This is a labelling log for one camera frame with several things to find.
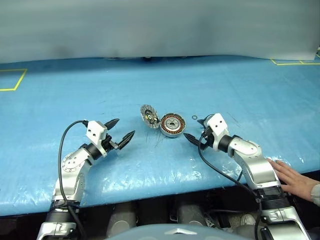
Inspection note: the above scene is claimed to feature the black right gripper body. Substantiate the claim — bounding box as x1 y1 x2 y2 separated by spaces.
198 125 216 151

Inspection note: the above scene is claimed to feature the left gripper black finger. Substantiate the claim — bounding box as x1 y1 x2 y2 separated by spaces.
103 118 121 131
116 129 136 150

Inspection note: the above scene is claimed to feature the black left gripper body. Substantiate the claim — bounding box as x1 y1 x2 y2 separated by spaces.
100 133 121 154

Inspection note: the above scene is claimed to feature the silver motor with copper windings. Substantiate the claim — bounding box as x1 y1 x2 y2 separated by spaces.
159 112 187 138

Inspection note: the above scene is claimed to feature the silver motor cover circuit board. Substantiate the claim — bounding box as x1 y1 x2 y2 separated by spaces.
139 104 161 130

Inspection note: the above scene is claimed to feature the person's bare hand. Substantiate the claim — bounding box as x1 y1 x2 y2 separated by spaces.
267 157 316 201

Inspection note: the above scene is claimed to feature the blue foam table cover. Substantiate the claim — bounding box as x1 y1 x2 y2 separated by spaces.
0 55 320 217

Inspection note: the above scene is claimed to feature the grey rounded shape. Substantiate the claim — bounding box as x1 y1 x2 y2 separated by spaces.
176 201 209 227
105 201 137 238

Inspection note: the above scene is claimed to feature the white shoe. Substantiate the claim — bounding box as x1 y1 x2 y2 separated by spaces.
239 213 256 226

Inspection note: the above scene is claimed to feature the grey robot torso cover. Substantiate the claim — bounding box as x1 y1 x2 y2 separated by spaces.
106 223 236 240

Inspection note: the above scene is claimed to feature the white backdrop sheet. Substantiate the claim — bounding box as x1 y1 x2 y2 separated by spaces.
0 0 320 65

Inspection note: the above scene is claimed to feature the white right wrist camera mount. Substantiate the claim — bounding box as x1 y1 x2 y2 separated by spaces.
204 112 230 145

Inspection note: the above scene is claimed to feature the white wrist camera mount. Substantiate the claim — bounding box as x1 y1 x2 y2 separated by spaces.
204 112 230 145
86 120 109 157

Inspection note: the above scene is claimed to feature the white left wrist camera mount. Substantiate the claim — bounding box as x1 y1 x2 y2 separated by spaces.
86 120 109 157

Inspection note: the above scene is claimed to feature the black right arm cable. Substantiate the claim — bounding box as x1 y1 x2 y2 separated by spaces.
197 133 263 240

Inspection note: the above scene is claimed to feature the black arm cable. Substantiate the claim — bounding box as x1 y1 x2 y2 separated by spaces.
57 120 88 240
197 133 263 240

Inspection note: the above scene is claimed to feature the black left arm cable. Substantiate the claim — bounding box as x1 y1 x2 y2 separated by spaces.
57 120 88 240

